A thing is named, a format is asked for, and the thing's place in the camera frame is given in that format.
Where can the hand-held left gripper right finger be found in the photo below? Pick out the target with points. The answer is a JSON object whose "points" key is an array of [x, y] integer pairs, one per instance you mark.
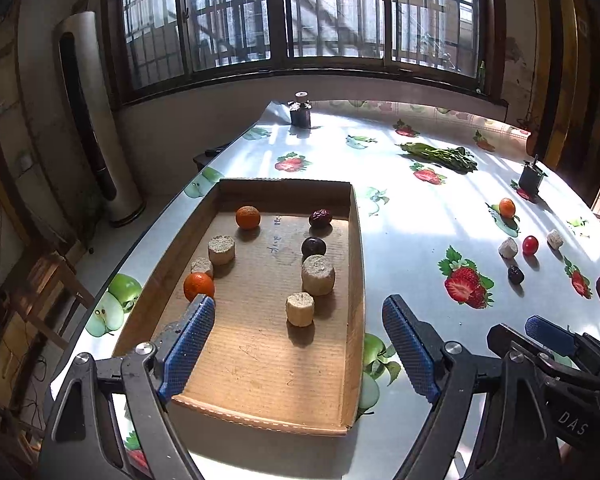
{"points": [[410, 350]]}

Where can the wooden chair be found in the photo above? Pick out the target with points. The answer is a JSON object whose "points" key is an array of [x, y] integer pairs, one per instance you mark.
{"points": [[50, 290]]}

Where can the fruit print tablecloth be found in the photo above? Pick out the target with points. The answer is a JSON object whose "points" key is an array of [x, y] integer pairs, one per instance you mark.
{"points": [[420, 240]]}

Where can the barred window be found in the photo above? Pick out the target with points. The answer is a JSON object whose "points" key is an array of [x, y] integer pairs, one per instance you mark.
{"points": [[280, 10]]}

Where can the green bottle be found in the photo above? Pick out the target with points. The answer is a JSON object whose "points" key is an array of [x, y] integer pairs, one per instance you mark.
{"points": [[481, 77]]}

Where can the white standing air conditioner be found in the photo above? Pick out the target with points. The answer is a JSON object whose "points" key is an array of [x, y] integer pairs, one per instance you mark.
{"points": [[95, 125]]}

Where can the red cherry tomato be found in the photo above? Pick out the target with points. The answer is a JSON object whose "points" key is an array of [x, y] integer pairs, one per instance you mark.
{"points": [[530, 244]]}

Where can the cardboard tray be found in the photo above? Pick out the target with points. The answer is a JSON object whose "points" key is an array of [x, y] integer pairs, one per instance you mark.
{"points": [[260, 360]]}

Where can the orange mandarin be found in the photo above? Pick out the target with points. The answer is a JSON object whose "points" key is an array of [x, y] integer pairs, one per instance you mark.
{"points": [[199, 286], [248, 217], [507, 207]]}

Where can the dark purple plum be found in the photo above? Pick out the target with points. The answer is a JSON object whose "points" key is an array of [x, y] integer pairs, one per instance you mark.
{"points": [[515, 274], [313, 247]]}

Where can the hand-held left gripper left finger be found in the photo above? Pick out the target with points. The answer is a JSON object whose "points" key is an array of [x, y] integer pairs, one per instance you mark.
{"points": [[190, 345]]}

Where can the large beige fibrous cylinder chunk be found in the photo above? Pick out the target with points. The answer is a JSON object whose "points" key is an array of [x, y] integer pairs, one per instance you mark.
{"points": [[318, 274]]}

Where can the green spinach leaves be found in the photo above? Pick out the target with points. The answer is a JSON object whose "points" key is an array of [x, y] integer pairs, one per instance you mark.
{"points": [[440, 155]]}

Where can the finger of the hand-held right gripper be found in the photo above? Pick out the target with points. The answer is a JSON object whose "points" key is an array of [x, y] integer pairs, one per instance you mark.
{"points": [[505, 337], [550, 332]]}

